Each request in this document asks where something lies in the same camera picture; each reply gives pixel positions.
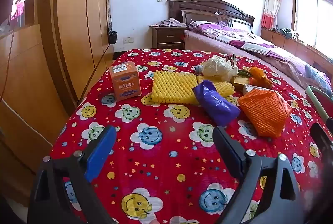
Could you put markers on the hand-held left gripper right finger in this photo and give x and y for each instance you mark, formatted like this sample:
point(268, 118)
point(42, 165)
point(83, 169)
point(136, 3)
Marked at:
point(229, 151)

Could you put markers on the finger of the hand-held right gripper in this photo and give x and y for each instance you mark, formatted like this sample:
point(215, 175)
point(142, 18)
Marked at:
point(321, 136)

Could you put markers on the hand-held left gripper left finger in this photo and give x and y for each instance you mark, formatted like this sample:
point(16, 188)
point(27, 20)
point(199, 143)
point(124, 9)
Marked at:
point(100, 153)

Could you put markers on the red bin with green rim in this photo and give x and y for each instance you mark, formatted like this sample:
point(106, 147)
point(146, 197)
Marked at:
point(316, 91)

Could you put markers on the purple plastic bag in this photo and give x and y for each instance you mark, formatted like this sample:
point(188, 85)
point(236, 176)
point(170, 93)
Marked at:
point(216, 104)

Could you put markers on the orange foam net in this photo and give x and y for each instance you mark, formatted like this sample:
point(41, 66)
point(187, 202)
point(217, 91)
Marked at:
point(265, 112)

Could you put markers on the small yellow foam net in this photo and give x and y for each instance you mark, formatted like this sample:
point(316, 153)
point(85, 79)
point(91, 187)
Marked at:
point(223, 87)

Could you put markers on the small white box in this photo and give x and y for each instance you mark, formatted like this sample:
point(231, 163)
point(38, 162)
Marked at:
point(251, 88)

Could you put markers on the small yellow cardboard box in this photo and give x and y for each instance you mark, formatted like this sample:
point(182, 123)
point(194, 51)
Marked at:
point(239, 81)

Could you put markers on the orange cardboard box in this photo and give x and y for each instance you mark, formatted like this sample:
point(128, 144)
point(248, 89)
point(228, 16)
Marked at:
point(126, 86)

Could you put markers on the green striped packet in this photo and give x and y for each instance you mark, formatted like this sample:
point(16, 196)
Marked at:
point(244, 73)

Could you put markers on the white plastic bag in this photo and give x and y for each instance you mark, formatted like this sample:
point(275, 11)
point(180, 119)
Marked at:
point(218, 66)

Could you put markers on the pale blue plastic scrap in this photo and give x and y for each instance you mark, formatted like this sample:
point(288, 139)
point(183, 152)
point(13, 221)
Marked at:
point(199, 70)

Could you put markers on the large yellow foam net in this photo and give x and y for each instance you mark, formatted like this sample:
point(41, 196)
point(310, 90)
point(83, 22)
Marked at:
point(171, 86)

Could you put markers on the blue plaid cloth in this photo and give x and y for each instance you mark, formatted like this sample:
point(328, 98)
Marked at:
point(317, 78)

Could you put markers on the red flower printed blanket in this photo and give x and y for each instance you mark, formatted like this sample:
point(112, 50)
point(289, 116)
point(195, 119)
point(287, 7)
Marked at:
point(169, 161)

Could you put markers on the pink frilled bedspread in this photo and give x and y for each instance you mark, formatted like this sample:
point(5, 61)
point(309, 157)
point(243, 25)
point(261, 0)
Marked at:
point(288, 70)

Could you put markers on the wooden window cabinet row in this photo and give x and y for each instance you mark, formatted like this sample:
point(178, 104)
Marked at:
point(294, 47)

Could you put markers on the wooden television cabinet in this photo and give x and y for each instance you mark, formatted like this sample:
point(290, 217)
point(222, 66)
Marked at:
point(26, 83)

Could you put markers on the dark clothes pile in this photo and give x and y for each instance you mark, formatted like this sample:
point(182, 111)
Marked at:
point(287, 32)

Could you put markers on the pink bed mattress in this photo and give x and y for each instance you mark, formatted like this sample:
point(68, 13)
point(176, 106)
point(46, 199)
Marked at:
point(208, 43)

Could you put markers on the purple floral quilt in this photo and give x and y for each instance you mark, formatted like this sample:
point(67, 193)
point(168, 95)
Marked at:
point(247, 39)

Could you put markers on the black hanging bag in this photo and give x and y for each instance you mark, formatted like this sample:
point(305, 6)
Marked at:
point(112, 36)

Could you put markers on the window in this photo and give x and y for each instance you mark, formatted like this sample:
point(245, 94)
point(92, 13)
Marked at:
point(312, 18)

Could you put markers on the dark wooden nightstand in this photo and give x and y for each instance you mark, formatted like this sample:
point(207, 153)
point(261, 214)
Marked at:
point(167, 38)

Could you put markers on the wooden wardrobe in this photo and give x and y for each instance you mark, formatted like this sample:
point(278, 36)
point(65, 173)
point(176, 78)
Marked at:
point(75, 18)

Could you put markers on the pink folded clothes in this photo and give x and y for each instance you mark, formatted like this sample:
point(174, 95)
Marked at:
point(169, 23)

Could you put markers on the white and red curtain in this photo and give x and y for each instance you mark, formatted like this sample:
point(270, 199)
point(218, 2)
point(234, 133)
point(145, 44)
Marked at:
point(271, 2)

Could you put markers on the dark wooden bed headboard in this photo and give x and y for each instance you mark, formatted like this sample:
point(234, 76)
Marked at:
point(208, 9)

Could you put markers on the television screen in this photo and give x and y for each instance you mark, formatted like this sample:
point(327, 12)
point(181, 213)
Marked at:
point(19, 5)

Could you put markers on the wall power socket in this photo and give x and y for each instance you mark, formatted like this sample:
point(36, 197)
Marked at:
point(128, 39)

